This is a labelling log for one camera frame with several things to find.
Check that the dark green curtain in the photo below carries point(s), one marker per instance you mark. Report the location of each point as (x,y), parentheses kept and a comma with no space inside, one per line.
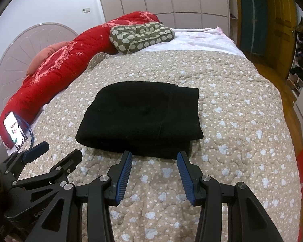
(252,17)

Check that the round white headboard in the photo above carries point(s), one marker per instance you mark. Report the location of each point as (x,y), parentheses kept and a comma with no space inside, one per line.
(22,50)

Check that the black pants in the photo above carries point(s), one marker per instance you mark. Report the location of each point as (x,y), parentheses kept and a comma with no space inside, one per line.
(141,116)

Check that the red quilted duvet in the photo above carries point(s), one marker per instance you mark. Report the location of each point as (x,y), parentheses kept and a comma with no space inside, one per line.
(65,58)

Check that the pink pillow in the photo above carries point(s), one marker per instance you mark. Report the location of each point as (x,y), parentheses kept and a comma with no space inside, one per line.
(41,58)

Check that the white wall switch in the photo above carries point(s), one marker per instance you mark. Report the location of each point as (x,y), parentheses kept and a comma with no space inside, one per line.
(86,9)

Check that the beige spotted quilted blanket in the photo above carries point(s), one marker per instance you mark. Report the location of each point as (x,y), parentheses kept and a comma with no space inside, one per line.
(229,136)

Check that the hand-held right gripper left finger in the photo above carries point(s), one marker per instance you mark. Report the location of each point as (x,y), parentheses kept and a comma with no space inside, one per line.
(123,179)

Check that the green patterned cushion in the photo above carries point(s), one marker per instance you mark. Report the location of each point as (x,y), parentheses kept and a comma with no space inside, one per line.
(141,35)

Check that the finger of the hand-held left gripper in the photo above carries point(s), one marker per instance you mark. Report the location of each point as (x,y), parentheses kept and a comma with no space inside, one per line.
(36,152)
(65,162)

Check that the smartphone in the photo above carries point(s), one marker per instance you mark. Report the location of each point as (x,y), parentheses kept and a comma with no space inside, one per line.
(15,131)

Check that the yellow wooden door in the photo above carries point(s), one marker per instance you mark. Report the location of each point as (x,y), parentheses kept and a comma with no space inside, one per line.
(280,30)

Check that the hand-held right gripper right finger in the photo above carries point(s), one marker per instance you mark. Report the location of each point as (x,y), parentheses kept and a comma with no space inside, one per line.
(186,179)

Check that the white shoe rack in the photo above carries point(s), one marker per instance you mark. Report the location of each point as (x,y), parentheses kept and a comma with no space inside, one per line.
(301,63)

